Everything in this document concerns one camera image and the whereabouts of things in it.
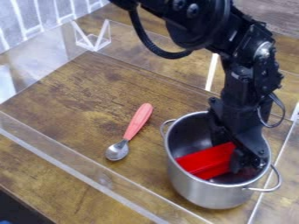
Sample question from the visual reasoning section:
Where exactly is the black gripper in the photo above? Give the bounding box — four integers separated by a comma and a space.
209, 87, 274, 174

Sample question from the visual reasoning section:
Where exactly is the red rectangular block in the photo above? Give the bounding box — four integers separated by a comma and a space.
177, 142, 237, 180

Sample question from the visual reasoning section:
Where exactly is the silver metal pot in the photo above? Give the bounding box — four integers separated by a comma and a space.
161, 111, 281, 209

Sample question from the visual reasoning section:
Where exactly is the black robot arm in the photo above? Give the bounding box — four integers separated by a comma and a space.
110, 0, 285, 179

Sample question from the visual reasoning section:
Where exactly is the clear acrylic barrier panel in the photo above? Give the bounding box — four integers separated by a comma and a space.
0, 111, 214, 224

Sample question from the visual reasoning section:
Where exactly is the spoon with pink handle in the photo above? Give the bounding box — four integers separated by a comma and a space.
106, 103, 154, 161

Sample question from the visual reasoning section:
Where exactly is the clear acrylic triangle bracket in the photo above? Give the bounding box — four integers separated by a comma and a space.
71, 19, 111, 52

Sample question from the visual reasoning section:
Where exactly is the black cable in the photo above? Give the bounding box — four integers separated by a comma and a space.
127, 5, 194, 60

